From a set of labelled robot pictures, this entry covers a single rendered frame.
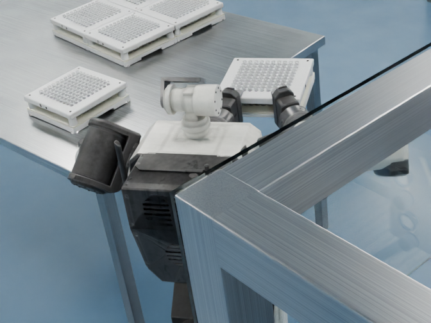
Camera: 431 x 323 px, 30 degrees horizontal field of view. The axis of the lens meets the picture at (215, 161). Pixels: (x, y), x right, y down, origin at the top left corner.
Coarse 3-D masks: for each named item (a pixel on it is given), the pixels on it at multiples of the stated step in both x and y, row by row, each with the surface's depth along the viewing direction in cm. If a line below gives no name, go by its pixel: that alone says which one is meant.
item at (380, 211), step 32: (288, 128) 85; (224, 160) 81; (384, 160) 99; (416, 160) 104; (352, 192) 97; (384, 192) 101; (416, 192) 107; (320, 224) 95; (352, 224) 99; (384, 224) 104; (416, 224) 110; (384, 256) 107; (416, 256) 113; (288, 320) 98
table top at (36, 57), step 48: (48, 0) 357; (0, 48) 319; (48, 48) 313; (192, 48) 297; (240, 48) 293; (288, 48) 288; (0, 96) 284; (144, 96) 271; (0, 144) 262; (48, 144) 252
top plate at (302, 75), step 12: (240, 60) 243; (252, 60) 242; (264, 60) 241; (276, 60) 240; (288, 60) 239; (300, 60) 238; (312, 60) 237; (228, 72) 237; (300, 72) 232; (228, 84) 231; (300, 84) 226; (252, 96) 223; (264, 96) 222; (300, 96) 220
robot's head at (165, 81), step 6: (162, 78) 167; (168, 78) 166; (174, 78) 166; (180, 78) 166; (186, 78) 165; (192, 78) 165; (198, 78) 165; (162, 84) 167; (168, 84) 169; (162, 90) 167; (162, 96) 167; (162, 102) 167
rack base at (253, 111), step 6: (312, 78) 238; (312, 84) 238; (306, 90) 232; (306, 96) 229; (306, 102) 229; (246, 108) 227; (252, 108) 227; (258, 108) 226; (264, 108) 226; (270, 108) 226; (246, 114) 226; (252, 114) 226; (258, 114) 225; (264, 114) 225; (270, 114) 224
